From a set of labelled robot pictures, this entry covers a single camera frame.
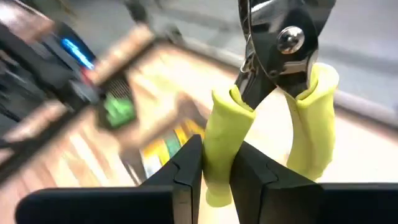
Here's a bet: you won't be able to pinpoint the green eraser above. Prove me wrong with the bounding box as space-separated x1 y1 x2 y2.
104 98 121 121
113 99 137 127

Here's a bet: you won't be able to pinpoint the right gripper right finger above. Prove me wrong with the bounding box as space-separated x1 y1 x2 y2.
229 141 321 224

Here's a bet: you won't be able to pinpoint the yellow green Crayola crayon box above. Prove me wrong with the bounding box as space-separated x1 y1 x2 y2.
139 119 206 178

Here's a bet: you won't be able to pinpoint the black computer with blue lights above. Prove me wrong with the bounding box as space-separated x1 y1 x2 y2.
55 21 97 72

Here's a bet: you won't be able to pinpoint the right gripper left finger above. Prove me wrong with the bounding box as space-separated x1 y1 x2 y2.
139 134 203 224

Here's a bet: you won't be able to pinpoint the black mesh basket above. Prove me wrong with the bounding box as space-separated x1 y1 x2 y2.
93 74 139 130

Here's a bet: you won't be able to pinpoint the yellow-handled pliers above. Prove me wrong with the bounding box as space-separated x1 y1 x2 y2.
201 0 340 208

